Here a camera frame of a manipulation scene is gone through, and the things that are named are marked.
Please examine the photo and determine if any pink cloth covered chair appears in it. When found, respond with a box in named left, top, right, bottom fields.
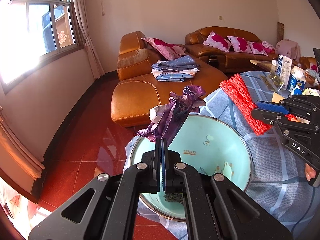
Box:
left=276, top=39, right=300, bottom=61

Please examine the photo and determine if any blue Look milk carton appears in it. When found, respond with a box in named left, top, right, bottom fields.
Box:
left=287, top=66, right=306, bottom=94

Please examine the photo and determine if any beige curtain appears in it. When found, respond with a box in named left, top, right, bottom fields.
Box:
left=73, top=0, right=105, bottom=79

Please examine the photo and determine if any pink floral pillow on chaise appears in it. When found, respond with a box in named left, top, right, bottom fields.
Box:
left=142, top=37, right=186, bottom=61

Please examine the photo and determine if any window with brown frame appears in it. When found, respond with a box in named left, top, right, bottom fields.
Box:
left=1, top=0, right=83, bottom=93

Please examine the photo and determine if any orange leather chaise sofa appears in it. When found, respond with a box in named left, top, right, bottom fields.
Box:
left=111, top=31, right=228, bottom=127

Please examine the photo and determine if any brown leather three-seat sofa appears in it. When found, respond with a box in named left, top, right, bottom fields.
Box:
left=184, top=26, right=278, bottom=73

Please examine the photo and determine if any person's right hand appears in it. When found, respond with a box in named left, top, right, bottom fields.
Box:
left=305, top=164, right=317, bottom=181

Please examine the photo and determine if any wooden coffee table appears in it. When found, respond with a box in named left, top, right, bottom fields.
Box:
left=249, top=60, right=277, bottom=72

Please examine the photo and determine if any pink floral pillow middle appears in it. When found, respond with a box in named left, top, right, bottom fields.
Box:
left=227, top=36, right=252, bottom=54

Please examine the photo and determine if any stack of folded blue cloths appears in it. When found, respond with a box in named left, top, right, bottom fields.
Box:
left=151, top=55, right=200, bottom=82

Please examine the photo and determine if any brown leather armchair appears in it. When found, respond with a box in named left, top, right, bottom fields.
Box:
left=298, top=56, right=319, bottom=74

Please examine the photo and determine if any pink floral pillow right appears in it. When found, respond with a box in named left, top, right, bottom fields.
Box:
left=247, top=41, right=276, bottom=56

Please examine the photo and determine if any blue plaid tablecloth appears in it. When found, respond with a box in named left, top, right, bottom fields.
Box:
left=125, top=71, right=319, bottom=239

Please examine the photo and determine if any pink floral pillow left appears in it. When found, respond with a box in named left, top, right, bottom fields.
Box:
left=203, top=31, right=231, bottom=52

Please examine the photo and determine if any red foam net sleeve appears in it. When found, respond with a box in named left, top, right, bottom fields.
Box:
left=220, top=74, right=298, bottom=136

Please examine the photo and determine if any mint enamel basin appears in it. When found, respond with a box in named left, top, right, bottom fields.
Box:
left=129, top=115, right=252, bottom=222

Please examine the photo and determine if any purple plastic wrapper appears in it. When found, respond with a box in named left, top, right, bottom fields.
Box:
left=137, top=85, right=206, bottom=145

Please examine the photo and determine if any tall white blue carton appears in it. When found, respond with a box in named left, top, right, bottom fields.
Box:
left=276, top=55, right=292, bottom=87

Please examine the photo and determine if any yellow sponge wedge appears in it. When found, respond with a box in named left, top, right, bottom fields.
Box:
left=271, top=92, right=289, bottom=103

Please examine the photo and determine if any clear gold snack packet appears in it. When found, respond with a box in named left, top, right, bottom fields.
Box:
left=267, top=70, right=284, bottom=92

